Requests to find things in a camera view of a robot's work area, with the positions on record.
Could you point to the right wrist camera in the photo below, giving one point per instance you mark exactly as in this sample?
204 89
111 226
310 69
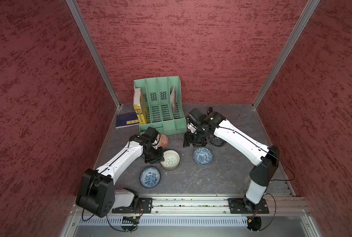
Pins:
194 119

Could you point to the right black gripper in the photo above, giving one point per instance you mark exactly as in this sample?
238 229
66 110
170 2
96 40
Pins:
188 138

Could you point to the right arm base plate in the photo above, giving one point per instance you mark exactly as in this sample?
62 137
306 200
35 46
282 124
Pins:
241 206

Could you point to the orange patterned bowl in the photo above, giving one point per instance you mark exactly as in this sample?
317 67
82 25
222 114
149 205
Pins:
164 141

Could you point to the aluminium mounting rail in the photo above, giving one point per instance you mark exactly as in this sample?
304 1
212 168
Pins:
218 205

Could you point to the blue swirl pattern bowl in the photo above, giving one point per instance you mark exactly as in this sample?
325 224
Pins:
203 156

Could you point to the dark flower shaped bowl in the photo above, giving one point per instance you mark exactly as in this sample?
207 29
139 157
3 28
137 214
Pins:
217 142

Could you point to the yellow book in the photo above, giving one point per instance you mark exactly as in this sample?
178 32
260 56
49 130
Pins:
141 112

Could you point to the blue floral rimmed bowl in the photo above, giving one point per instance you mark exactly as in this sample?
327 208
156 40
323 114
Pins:
150 177

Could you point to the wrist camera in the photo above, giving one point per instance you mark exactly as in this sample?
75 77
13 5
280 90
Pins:
194 119
152 134

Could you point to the green plastic file organizer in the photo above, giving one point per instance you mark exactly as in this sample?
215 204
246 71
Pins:
156 94

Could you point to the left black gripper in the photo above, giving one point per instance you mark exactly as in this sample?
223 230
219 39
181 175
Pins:
159 158

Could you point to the thin book in organizer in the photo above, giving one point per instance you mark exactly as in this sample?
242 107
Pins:
173 99

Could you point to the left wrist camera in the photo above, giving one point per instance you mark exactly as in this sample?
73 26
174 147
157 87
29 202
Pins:
152 134

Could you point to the dark blue book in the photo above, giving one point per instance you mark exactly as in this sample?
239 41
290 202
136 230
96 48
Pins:
127 119

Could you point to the white green lattice bowl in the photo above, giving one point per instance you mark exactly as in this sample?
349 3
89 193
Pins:
171 160

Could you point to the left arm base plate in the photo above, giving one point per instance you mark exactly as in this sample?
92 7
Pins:
142 205

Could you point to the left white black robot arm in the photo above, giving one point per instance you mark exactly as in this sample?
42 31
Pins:
97 192

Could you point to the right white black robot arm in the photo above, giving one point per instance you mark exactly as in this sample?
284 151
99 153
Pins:
264 158

